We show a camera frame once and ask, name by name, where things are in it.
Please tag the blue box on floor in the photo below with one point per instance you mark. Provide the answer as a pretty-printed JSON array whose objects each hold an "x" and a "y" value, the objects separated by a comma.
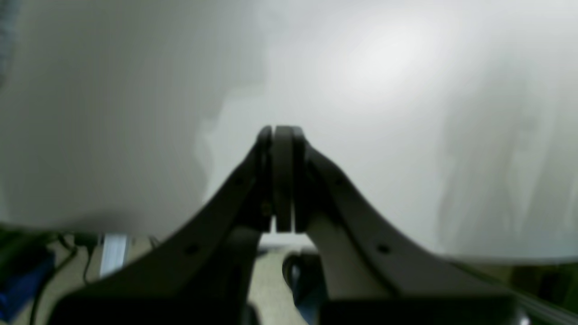
[{"x": 22, "y": 286}]

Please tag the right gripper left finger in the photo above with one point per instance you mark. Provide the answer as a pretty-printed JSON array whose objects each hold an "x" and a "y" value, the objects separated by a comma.
[{"x": 199, "y": 276}]

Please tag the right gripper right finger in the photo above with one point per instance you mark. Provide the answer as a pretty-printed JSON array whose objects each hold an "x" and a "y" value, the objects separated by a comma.
[{"x": 374, "y": 274}]

